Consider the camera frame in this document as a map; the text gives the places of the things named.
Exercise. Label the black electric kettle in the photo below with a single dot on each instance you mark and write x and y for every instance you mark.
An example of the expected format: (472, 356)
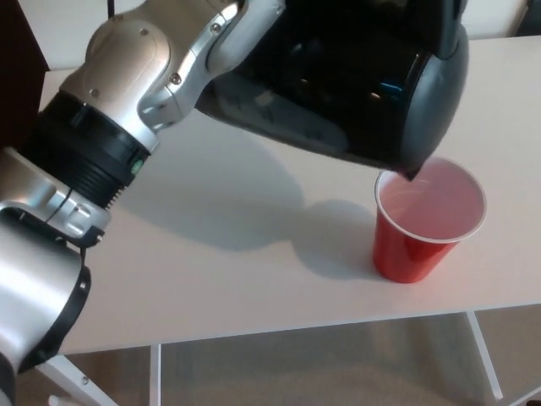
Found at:
(359, 84)

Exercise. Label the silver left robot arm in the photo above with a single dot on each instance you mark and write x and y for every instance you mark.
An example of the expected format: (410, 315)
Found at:
(122, 67)

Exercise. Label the red plastic cup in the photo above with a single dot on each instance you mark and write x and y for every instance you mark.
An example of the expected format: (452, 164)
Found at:
(406, 258)

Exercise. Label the white metal-framed table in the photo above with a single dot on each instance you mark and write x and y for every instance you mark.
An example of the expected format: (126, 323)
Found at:
(296, 296)

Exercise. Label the dark brown door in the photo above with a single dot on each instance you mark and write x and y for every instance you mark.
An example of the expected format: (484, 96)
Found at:
(19, 63)

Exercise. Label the white cabinet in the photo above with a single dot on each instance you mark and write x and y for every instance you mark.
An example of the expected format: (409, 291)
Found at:
(498, 17)

